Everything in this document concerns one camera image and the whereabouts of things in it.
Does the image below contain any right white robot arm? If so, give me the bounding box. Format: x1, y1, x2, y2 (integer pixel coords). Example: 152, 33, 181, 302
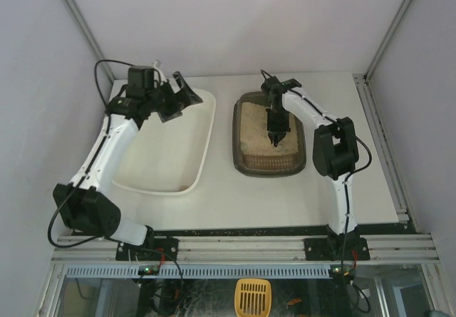
261, 71, 359, 236

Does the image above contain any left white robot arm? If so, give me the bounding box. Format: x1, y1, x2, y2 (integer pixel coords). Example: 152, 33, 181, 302
47, 64, 203, 249

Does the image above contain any dark brown litter box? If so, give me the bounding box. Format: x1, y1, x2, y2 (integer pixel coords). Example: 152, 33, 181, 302
232, 91, 306, 177

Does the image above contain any yellow litter scoop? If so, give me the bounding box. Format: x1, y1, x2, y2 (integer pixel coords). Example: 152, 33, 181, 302
234, 278, 272, 317

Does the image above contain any white plastic tray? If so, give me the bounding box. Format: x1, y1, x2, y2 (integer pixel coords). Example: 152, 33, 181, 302
113, 89, 216, 196

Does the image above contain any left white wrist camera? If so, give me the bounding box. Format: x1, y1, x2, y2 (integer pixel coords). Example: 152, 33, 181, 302
152, 59, 167, 83

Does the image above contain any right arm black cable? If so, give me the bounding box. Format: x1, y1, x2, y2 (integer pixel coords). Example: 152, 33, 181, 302
341, 124, 373, 179

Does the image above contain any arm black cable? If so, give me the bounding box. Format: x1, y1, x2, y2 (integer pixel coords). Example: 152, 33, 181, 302
93, 59, 133, 115
341, 124, 373, 179

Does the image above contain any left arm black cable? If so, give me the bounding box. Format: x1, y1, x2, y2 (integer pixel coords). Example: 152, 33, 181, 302
93, 59, 133, 115

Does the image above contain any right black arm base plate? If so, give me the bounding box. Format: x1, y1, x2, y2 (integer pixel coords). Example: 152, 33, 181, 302
304, 237, 371, 261

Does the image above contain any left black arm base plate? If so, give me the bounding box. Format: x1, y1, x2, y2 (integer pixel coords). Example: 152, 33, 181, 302
115, 237, 179, 261

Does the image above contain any aluminium front rail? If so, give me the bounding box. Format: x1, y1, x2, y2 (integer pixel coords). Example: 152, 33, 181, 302
51, 234, 439, 264

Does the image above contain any grey slotted cable duct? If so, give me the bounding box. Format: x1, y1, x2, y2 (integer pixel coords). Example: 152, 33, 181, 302
66, 264, 331, 279

